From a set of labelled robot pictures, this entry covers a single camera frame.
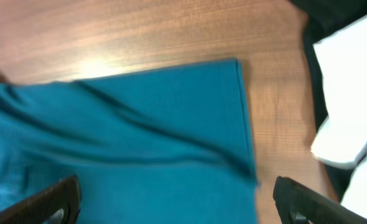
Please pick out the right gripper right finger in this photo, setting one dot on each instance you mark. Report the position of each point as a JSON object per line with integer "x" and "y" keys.
{"x": 297, "y": 203}

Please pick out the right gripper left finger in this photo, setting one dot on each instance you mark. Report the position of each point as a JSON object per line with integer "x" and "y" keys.
{"x": 39, "y": 208}

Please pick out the dark blue polo shirt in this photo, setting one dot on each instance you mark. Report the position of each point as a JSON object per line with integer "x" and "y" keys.
{"x": 164, "y": 146}

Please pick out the white t-shirt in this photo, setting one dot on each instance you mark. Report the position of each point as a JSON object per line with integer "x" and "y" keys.
{"x": 341, "y": 142}

